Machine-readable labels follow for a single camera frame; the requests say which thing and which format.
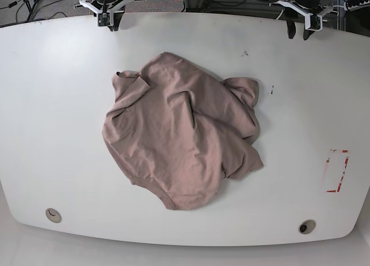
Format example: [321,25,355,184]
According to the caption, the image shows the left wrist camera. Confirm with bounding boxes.
[304,14,322,31]

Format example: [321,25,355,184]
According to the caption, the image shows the red tape marking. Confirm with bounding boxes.
[322,149,350,193]

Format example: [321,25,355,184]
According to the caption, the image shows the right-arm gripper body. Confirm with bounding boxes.
[73,0,144,16]

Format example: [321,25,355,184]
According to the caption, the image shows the right table grommet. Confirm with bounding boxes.
[298,219,316,235]

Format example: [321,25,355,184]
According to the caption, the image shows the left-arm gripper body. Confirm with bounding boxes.
[272,0,337,17]

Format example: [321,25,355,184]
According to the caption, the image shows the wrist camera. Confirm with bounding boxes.
[304,14,322,31]
[97,13,110,27]

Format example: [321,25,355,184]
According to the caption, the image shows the white power strip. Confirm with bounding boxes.
[344,0,369,12]

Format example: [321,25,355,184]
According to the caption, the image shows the dusty pink T-shirt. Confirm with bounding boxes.
[102,52,263,210]

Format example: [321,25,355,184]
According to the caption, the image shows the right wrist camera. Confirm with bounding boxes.
[97,13,110,27]

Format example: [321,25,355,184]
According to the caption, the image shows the table grommet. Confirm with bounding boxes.
[298,219,316,235]
[45,208,62,223]

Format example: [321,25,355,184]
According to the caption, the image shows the left table grommet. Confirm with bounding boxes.
[45,208,62,223]

